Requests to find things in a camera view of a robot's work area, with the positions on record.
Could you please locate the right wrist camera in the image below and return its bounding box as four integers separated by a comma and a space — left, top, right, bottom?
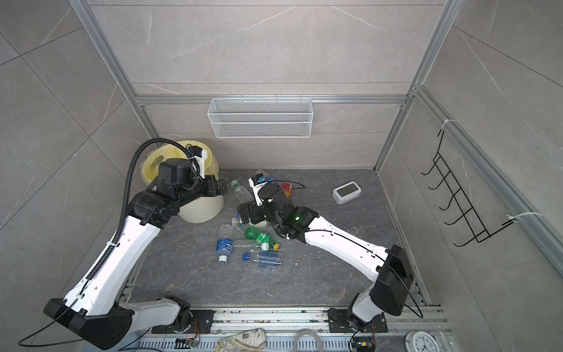
249, 174, 268, 206

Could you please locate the crushed clear bottle blue cap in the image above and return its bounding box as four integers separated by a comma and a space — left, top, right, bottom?
242, 251, 283, 269

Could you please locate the white wire mesh basket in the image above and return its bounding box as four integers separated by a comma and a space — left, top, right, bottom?
208, 98, 314, 139

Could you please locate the small clear bottle white cap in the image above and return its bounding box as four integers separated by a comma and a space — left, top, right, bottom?
230, 180, 254, 204

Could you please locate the white digital clock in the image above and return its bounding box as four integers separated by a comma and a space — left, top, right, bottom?
332, 181, 362, 205

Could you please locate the white tape roll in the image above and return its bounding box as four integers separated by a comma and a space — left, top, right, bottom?
292, 330, 325, 352

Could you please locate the patterned cloth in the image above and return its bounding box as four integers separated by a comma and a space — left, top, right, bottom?
215, 329, 267, 352

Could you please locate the black wire hook rack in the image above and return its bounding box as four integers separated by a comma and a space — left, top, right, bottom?
421, 130, 542, 248

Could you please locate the orange red bottle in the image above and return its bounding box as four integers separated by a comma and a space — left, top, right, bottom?
281, 183, 293, 199

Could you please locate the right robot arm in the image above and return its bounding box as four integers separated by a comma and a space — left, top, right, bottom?
237, 174, 414, 331

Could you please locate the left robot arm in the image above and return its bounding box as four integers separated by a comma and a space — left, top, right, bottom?
43, 138, 227, 351

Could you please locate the white round analog clock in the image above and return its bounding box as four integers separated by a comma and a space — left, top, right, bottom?
405, 331, 441, 352

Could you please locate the green bottle yellow cap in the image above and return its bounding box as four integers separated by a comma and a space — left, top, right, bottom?
244, 226, 281, 252

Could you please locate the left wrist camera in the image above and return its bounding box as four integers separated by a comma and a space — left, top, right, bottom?
187, 145, 208, 178

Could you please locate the white bin with yellow liner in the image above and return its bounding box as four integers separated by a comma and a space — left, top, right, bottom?
139, 140, 224, 224

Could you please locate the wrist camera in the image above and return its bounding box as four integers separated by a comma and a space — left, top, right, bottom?
187, 145, 208, 178
249, 174, 268, 206

